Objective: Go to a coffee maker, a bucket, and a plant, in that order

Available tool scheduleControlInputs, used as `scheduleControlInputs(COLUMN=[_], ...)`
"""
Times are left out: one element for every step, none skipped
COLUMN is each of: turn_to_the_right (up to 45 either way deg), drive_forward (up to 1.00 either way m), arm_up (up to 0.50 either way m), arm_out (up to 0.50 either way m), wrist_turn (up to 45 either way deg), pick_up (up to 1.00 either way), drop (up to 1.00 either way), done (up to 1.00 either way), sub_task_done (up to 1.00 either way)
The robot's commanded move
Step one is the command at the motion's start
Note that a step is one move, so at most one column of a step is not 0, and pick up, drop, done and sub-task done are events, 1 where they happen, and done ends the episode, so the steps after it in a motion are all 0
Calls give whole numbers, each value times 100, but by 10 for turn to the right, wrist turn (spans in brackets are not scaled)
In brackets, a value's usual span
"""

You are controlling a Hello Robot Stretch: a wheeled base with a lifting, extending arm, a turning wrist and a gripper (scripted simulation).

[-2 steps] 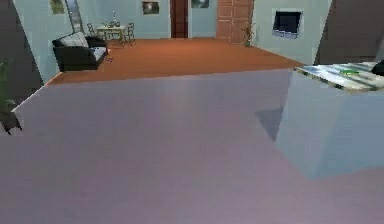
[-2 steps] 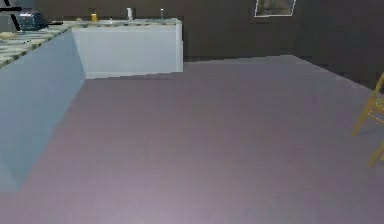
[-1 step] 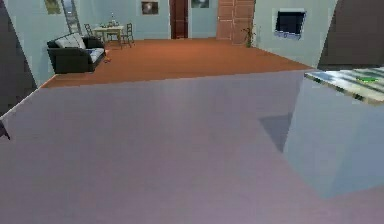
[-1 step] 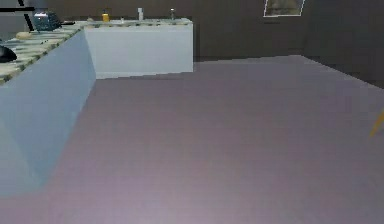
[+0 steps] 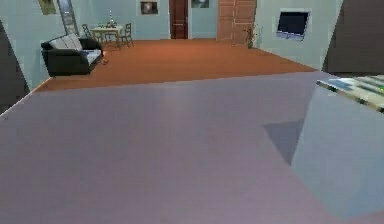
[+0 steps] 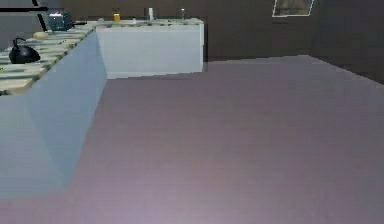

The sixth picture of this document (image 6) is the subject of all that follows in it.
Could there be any pale blue kitchen counter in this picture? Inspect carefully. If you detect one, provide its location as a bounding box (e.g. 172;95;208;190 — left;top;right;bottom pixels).
0;18;205;201

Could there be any black kettle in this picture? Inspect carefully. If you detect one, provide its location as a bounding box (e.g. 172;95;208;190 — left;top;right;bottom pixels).
8;37;42;65

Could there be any white framed wall picture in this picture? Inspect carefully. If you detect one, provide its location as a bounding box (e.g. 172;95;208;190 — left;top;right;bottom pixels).
272;0;315;18

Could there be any black wall shelf bracket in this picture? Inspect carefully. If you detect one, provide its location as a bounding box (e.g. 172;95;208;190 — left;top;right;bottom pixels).
0;0;50;33

